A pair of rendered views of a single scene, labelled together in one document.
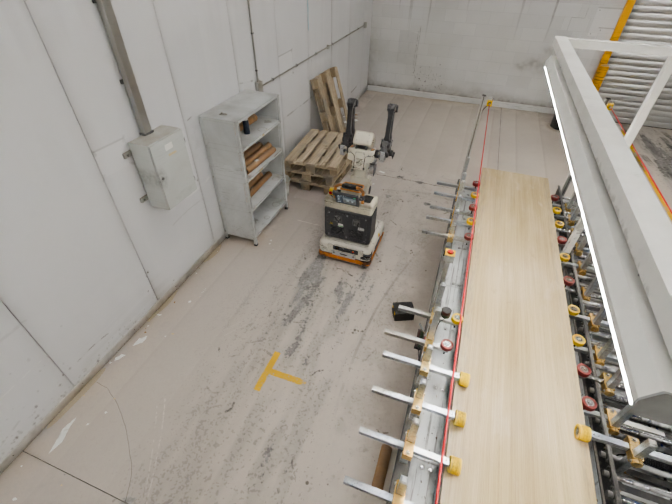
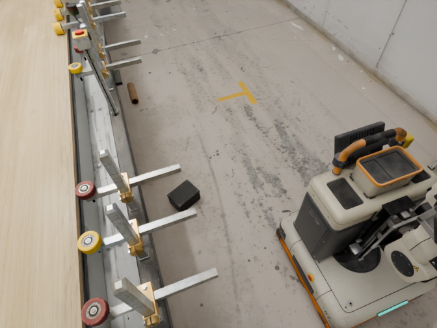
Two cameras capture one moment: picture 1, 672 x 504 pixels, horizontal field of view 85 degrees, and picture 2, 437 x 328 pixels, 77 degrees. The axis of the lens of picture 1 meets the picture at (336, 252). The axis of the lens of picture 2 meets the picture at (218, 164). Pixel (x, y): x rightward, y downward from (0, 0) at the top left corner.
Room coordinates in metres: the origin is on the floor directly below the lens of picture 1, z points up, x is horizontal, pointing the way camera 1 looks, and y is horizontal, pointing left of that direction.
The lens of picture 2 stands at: (3.51, -1.12, 1.87)
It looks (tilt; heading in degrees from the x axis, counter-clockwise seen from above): 52 degrees down; 144
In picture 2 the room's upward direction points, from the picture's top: 4 degrees counter-clockwise
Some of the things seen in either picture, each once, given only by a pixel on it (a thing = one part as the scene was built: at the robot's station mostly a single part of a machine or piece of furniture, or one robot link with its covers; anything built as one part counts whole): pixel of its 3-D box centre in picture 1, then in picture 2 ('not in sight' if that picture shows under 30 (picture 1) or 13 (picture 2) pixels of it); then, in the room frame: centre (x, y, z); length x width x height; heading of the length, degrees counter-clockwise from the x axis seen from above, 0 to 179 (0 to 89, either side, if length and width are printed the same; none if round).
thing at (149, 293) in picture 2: not in sight; (149, 304); (3.16, -1.22, 0.81); 0.14 x 0.06 x 0.05; 161
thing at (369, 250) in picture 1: (352, 237); (347, 254); (3.50, -0.20, 0.16); 0.67 x 0.64 x 0.25; 160
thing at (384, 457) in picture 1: (381, 468); (132, 93); (1.00, -0.36, 0.04); 0.30 x 0.08 x 0.08; 161
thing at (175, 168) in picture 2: (445, 236); (134, 182); (2.69, -1.01, 0.84); 0.43 x 0.03 x 0.04; 71
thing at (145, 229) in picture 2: (448, 221); (144, 230); (2.92, -1.09, 0.84); 0.43 x 0.03 x 0.04; 71
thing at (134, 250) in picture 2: not in sight; (134, 237); (2.92, -1.14, 0.84); 0.14 x 0.06 x 0.05; 161
